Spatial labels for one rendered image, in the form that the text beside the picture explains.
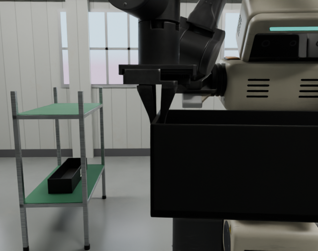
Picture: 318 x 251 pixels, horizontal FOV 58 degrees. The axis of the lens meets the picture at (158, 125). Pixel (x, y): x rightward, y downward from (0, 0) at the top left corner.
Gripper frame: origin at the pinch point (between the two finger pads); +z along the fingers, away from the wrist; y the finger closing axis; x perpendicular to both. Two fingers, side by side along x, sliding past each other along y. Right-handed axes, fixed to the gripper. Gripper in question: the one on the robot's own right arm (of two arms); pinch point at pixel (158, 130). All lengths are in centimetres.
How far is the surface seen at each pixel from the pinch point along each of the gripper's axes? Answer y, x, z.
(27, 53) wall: -217, 374, -47
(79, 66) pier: -140, 373, -28
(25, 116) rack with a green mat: -95, 137, 15
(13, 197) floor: -160, 225, 109
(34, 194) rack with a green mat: -100, 153, 74
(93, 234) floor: -60, 162, 109
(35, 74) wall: -207, 376, -17
